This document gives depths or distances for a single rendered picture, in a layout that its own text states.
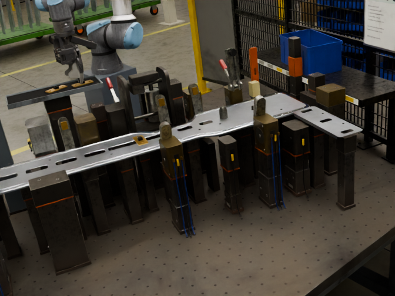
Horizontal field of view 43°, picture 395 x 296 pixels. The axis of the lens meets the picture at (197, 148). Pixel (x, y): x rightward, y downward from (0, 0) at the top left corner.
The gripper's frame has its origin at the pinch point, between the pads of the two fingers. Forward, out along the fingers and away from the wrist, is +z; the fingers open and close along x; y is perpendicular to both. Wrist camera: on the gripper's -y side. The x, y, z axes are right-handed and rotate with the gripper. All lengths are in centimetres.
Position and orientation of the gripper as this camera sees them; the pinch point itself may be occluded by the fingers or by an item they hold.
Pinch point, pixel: (81, 79)
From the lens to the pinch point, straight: 207.6
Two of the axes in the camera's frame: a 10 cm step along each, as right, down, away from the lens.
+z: 1.2, 9.0, 4.3
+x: 5.3, 3.1, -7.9
